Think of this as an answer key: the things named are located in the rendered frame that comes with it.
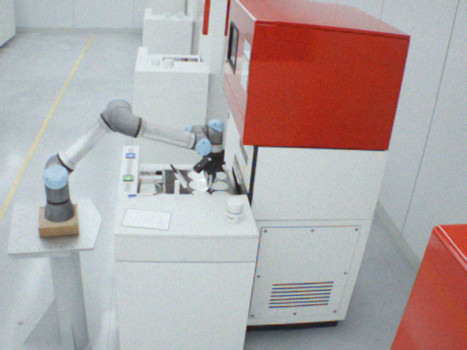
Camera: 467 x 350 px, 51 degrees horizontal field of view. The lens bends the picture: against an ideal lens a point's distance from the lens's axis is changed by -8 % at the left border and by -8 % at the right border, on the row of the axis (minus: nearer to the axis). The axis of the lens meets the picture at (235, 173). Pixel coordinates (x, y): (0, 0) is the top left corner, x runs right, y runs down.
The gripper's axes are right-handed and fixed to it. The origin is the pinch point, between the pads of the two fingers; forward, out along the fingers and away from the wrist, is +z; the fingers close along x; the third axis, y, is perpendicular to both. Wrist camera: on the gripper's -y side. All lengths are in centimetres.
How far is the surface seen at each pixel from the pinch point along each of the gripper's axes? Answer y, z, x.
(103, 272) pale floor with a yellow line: -30, 91, 69
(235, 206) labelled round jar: -16.9, -14.3, -40.5
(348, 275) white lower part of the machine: 60, 47, -57
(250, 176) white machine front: 5.5, -15.5, -24.1
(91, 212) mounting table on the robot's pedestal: -57, 9, 20
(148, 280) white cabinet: -53, 20, -29
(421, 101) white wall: 190, -23, -6
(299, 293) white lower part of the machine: 37, 59, -43
